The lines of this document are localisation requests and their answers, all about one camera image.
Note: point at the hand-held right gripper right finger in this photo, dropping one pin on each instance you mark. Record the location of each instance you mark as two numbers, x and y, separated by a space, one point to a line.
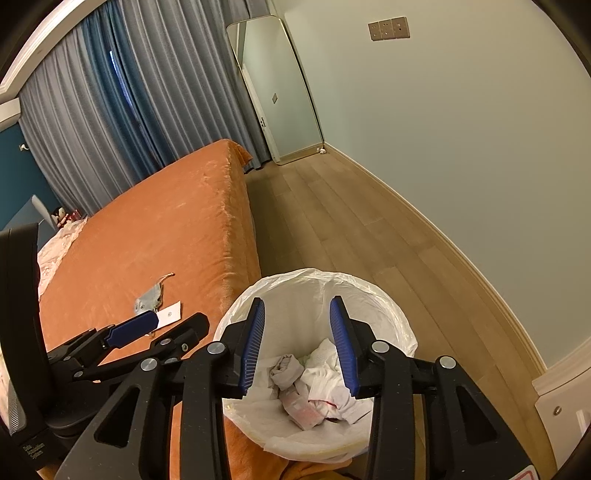
342 350

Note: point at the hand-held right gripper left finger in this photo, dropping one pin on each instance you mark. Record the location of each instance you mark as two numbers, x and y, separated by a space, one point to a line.
255 350

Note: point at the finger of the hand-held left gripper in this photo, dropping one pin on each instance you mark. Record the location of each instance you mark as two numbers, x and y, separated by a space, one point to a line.
184 332
131 330

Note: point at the white sock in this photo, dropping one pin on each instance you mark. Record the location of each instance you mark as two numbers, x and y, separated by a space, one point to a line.
323 364

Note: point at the knotted beige cloth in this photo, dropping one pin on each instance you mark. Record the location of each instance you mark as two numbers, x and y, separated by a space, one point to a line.
286 369

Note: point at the white wrapper with red trim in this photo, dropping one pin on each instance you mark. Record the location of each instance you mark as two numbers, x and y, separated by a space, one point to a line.
318 408

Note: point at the trash bin with white liner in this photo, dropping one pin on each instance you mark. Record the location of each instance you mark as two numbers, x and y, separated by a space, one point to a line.
295 295

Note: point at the white paper tag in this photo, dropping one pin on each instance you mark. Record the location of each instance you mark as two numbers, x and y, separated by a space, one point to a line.
170 314

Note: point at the pink quilt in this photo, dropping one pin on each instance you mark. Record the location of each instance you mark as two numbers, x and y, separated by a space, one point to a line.
57 249

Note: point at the blue upholstered headboard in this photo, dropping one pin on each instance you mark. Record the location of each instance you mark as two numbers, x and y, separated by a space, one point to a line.
34 217

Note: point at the small doll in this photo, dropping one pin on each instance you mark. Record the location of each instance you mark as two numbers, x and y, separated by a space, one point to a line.
64 216

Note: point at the orange blanket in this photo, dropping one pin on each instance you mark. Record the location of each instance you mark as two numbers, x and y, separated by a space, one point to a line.
161 217

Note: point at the white cabinet with knob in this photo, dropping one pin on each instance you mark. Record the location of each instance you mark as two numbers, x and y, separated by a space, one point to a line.
565 406

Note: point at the grey and blue curtains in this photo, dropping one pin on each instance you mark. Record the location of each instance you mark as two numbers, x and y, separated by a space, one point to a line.
115 92

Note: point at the gold framed standing mirror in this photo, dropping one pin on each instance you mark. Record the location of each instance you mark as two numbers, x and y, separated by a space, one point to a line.
277 92

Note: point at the brown wall switch panel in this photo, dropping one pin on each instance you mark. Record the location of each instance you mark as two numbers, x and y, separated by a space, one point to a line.
388 28

